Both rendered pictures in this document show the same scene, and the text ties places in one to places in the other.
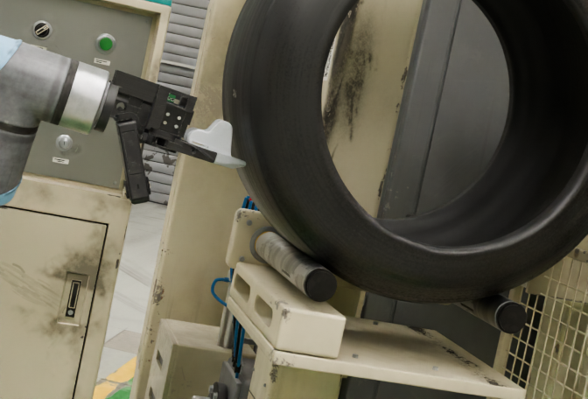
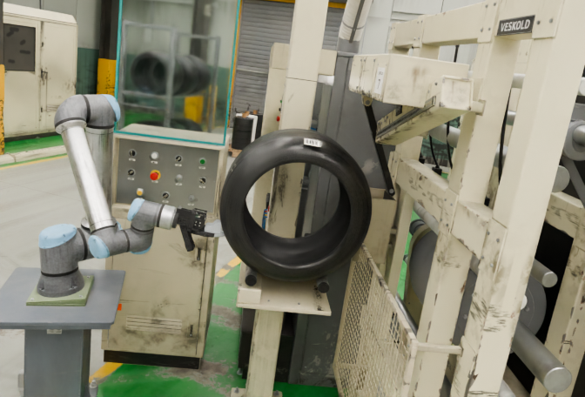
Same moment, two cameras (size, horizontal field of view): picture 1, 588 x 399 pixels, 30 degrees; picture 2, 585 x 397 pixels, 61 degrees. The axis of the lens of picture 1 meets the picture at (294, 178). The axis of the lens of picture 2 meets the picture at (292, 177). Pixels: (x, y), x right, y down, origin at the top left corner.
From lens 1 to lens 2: 0.79 m
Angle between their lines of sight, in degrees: 13
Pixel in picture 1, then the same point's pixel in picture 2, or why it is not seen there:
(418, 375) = (289, 308)
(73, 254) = (197, 238)
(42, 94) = (151, 220)
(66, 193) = not seen: hidden behind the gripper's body
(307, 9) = (235, 190)
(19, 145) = (147, 235)
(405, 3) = not seen: hidden behind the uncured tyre
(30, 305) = (184, 257)
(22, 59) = (143, 209)
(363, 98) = (285, 191)
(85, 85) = (164, 216)
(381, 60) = (291, 177)
